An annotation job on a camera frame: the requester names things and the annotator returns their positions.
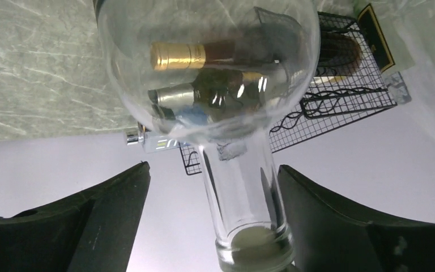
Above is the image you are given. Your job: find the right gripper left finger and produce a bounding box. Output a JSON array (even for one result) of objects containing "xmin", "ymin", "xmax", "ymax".
[{"xmin": 0, "ymin": 162, "xmax": 151, "ymax": 271}]

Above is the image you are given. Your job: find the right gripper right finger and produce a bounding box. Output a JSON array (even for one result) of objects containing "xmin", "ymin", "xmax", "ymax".
[{"xmin": 278, "ymin": 165, "xmax": 435, "ymax": 271}]

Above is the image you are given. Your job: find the clear bottle dark label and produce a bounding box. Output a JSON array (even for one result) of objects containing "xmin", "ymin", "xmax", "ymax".
[{"xmin": 93, "ymin": 1, "xmax": 320, "ymax": 271}]

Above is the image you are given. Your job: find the clear frosted wine bottle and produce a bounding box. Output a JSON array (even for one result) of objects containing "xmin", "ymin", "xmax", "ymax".
[{"xmin": 353, "ymin": 1, "xmax": 435, "ymax": 141}]

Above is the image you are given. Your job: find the blue label clear bottle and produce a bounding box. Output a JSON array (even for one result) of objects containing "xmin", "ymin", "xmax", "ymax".
[{"xmin": 123, "ymin": 106, "xmax": 212, "ymax": 153}]

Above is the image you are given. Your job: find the green wine bottle silver cap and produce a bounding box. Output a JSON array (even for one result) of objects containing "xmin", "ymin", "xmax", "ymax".
[{"xmin": 147, "ymin": 69, "xmax": 289, "ymax": 113}]

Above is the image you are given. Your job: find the red wine bottle gold cap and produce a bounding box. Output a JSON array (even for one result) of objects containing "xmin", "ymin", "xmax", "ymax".
[{"xmin": 150, "ymin": 32, "xmax": 361, "ymax": 75}]

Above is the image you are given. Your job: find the black wire wine rack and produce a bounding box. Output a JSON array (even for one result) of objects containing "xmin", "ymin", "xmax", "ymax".
[{"xmin": 179, "ymin": 6, "xmax": 398, "ymax": 176}]

